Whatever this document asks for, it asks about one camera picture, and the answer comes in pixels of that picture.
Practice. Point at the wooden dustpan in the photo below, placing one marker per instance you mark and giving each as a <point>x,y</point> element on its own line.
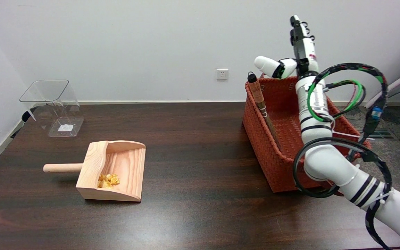
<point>123,166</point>

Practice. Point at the orange woven basket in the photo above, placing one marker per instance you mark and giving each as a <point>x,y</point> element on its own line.
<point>269,166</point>

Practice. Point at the white grey office chair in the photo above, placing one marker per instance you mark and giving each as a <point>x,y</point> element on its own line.
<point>399,83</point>

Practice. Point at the black caster wheel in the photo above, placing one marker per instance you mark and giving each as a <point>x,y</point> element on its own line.
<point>25,116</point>

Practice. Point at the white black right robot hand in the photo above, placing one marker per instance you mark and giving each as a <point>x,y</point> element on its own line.
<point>304,45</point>

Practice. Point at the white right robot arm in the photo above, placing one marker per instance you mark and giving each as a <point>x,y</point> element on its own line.
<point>328,163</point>

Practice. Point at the white wall outlet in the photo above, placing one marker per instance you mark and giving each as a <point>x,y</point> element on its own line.
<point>222,74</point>

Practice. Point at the yellow paper scraps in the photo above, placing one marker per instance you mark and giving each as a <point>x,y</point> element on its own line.
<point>109,180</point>

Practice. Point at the clear plastic container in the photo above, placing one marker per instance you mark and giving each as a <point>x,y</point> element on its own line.
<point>61,118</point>

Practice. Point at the floor vent grille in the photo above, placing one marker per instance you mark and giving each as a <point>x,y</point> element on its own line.
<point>384,134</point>

